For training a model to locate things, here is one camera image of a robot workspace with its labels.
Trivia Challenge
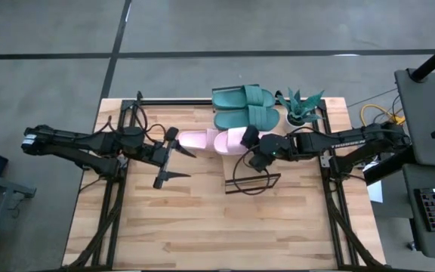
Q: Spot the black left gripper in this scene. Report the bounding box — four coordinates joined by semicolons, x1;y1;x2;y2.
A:
150;127;198;190

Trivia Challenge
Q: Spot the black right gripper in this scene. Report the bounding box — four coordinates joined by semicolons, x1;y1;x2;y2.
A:
241;125;298;173

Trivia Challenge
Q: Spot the pink rubber slide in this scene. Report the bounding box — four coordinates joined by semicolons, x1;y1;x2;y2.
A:
177;128;219;152
213;126;264;156

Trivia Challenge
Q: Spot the teal rubber slide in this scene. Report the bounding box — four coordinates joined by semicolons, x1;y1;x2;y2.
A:
213;104;281;131
211;85;277;111

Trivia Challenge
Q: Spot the green plant in white pot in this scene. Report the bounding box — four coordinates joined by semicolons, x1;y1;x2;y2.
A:
276;87;326;128

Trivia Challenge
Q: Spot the white paper sheet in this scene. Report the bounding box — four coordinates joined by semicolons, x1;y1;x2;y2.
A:
366;180;385;204

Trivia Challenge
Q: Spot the grey desk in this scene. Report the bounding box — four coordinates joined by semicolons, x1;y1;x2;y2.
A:
393;67;435;261

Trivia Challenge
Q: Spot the black slanted pole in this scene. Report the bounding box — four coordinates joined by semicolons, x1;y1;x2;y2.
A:
409;33;435;83

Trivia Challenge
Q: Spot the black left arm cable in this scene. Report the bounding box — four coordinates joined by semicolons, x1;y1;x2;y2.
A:
106;113;170;147

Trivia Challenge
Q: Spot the black aluminium rig frame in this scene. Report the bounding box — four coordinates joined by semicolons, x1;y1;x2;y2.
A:
61;90;385;271

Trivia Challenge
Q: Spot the yellow cable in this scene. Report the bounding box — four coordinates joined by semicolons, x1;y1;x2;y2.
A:
359;103;406;128

